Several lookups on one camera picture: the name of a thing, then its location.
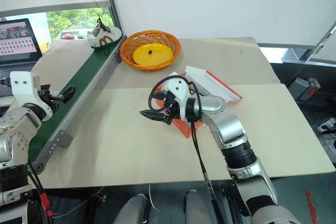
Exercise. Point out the orange woven basket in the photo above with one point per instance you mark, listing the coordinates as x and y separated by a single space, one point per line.
126 51

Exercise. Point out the red tape strip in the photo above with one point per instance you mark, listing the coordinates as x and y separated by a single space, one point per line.
312 205

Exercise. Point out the small black object on plate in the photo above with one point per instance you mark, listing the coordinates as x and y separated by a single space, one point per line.
150 51

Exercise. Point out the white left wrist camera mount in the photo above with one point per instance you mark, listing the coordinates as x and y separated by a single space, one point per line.
25 87

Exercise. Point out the dark grey window frame post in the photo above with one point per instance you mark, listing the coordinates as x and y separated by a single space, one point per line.
113 1

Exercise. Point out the grey laptop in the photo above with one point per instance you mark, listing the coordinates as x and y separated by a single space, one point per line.
15 40

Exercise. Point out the yellow object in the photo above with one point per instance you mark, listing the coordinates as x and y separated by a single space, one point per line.
44 46

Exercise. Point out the white brown lace-up shoe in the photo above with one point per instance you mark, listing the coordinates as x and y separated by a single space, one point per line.
103 36

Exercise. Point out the grey device with orange part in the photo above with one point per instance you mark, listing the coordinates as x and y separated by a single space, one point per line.
302 87

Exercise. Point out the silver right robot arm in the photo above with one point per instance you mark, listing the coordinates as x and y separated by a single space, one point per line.
231 134

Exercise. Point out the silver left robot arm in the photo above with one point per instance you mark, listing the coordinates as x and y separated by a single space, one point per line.
15 129

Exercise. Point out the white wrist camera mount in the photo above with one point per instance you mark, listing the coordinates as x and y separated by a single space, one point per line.
176 87
25 87

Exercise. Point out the dark grey rounded shape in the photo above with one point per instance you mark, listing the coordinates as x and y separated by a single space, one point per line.
132 209

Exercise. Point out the green conveyor belt grey frame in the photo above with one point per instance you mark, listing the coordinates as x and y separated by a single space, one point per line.
86 77

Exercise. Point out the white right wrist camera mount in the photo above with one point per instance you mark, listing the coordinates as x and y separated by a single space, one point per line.
176 87

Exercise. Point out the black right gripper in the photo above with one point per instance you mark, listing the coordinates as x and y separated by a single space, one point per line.
172 108

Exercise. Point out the grey white device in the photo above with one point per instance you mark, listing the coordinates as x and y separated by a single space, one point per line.
326 125

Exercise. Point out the orange white shoebox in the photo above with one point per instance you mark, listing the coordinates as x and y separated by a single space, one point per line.
218 87

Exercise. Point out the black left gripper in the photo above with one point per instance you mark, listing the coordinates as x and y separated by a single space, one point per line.
46 97

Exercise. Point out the yellow round plate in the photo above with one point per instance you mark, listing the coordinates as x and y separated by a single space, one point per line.
157 56

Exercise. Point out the grey metal bar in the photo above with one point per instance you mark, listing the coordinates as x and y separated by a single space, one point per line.
325 37

